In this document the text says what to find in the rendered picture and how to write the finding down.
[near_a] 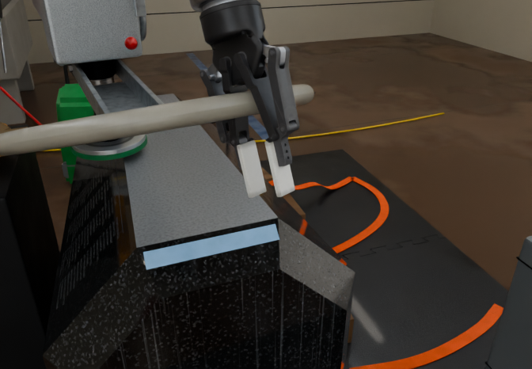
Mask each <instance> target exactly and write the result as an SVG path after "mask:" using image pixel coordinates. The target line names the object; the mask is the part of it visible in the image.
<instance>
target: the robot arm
mask: <svg viewBox="0 0 532 369"><path fill-rule="evenodd" d="M189 1H190V5H191V7H192V9H193V10H195V11H197V12H202V13H201V14H200V16H199V19H200V22H201V25H202V30H203V35H204V39H205V41H206V43H207V44H209V45H211V47H212V51H213V56H212V62H213V63H212V64H211V65H210V66H209V67H208V69H206V70H201V71H200V73H199V74H200V77H201V78H202V80H203V83H204V85H205V86H206V88H207V93H208V96H209V97H212V96H218V95H223V94H228V93H238V92H244V91H247V90H248V89H250V91H251V93H252V95H253V98H254V101H255V103H256V106H257V108H258V111H259V113H260V116H261V119H262V120H263V123H264V126H265V128H266V131H267V133H268V137H269V138H267V139H265V140H266V141H265V146H266V151H267V154H268V160H269V165H270V168H271V171H272V178H273V182H274V185H275V192H276V195H277V196H278V197H282V196H285V195H286V194H288V193H290V192H293V191H294V190H295V186H294V182H293V177H292V174H291V168H290V164H291V163H292V157H291V150H290V146H289V142H288V136H289V134H291V133H292V132H294V131H296V130H298V129H299V122H298V113H297V109H296V104H295V97H294V92H293V88H292V84H291V76H290V71H289V58H290V49H289V47H287V46H282V47H275V46H270V45H269V43H268V42H267V40H266V39H265V37H264V30H265V23H264V16H263V13H262V9H261V4H260V2H258V1H257V0H189ZM266 63H267V64H268V69H267V67H266V65H265V64H266ZM215 123H216V127H217V130H218V135H219V138H220V141H221V142H222V143H229V144H231V145H232V146H233V147H234V149H235V153H236V156H237V163H238V166H239V168H240V170H242V172H243V176H244V179H245V186H246V189H247V193H248V197H249V198H253V197H255V196H258V195H260V194H262V193H264V192H266V191H267V190H266V187H265V183H264V177H263V173H262V169H261V166H260V159H259V155H258V152H257V145H256V142H255V141H254V140H253V138H252V137H249V120H248V116H243V117H238V118H234V119H230V120H222V121H217V122H215ZM227 132H228V133H227ZM239 132H240V134H239Z"/></svg>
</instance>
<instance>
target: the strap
mask: <svg viewBox="0 0 532 369"><path fill-rule="evenodd" d="M351 181H354V182H356V183H358V184H360V185H362V186H364V187H365V188H368V189H369V190H370V191H372V192H373V193H374V194H375V196H376V197H377V198H378V201H379V203H380V206H381V211H380V214H379V216H378V217H377V218H376V220H375V221H374V222H373V223H372V224H371V225H370V226H369V227H368V228H366V229H365V230H364V231H362V232H361V233H359V234H357V235H356V236H355V237H353V238H351V239H349V240H347V241H345V242H344V243H342V244H340V245H338V246H335V247H333V248H332V249H333V250H334V251H335V252H336V253H340V252H342V251H344V250H346V249H348V248H350V247H352V246H353V245H355V244H357V243H358V242H361V241H362V240H363V239H364V238H366V237H368V236H369V235H371V234H372V233H374V232H375V231H376V230H377V229H378V228H379V227H380V226H381V225H382V224H383V223H384V222H385V221H386V218H387V216H388V214H389V205H388V203H387V201H386V198H385V197H384V196H383V194H381V193H380V191H378V190H377V189H376V188H375V187H373V186H372V185H370V184H368V183H366V182H364V181H362V180H360V179H359V178H357V177H347V178H345V179H344V180H342V181H340V182H338V183H337V184H334V185H331V186H324V185H321V184H318V183H316V182H309V183H305V184H300V185H296V186H295V187H294V188H295V190H299V189H304V188H309V187H312V186H316V185H321V186H323V187H325V188H329V189H337V188H340V187H342V186H344V185H346V184H347V183H349V182H351ZM503 310H504V309H503V307H501V306H498V305H496V304H495V303H494V304H493V306H492V307H491V309H490V310H489V311H488V313H487V314H486V315H485V316H484V317H483V318H482V319H481V320H480V321H479V322H478V323H477V324H476V325H474V326H473V327H471V328H470V329H468V330H466V331H465V332H464V333H462V334H460V335H459V336H457V337H455V338H454V339H452V340H450V341H448V342H446V343H445V344H442V345H440V346H438V347H437V348H433V349H432V350H430V351H427V352H424V353H421V354H419V355H416V356H411V357H409V358H405V359H399V360H395V361H391V362H386V363H376V364H371V365H366V366H361V367H351V368H349V369H413V368H416V367H420V366H423V365H425V364H428V363H432V362H434V361H436V360H438V359H442V358H443V357H445V356H448V355H449V354H451V353H453V352H456V351H457V350H459V349H460V348H463V347H464V346H466V345H467V344H469V343H471V342H472V341H474V340H476V339H477V338H478V337H479V336H481V335H482V334H483V333H485V332H486V331H487V330H489V329H490V328H491V327H492V326H493V325H494V324H495V323H496V321H497V320H498V318H499V317H500V315H501V314H502V313H503Z"/></svg>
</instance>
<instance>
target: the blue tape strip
mask: <svg viewBox="0 0 532 369"><path fill-rule="evenodd" d="M276 240H279V235H278V232H277V229H276V225H275V224H272V225H268V226H262V227H257V228H254V229H250V230H243V231H239V232H235V233H232V234H224V235H221V236H217V237H213V238H206V239H202V240H199V241H194V242H188V243H184V244H179V245H173V246H170V247H165V248H161V249H155V250H151V251H147V252H143V255H144V260H145V264H146V270H147V269H151V268H157V267H161V266H165V265H168V264H175V263H179V262H182V261H189V260H192V259H196V258H200V257H206V256H210V255H214V254H217V253H224V252H227V251H231V250H235V249H241V248H245V247H249V246H252V245H259V244H262V243H266V242H273V241H276Z"/></svg>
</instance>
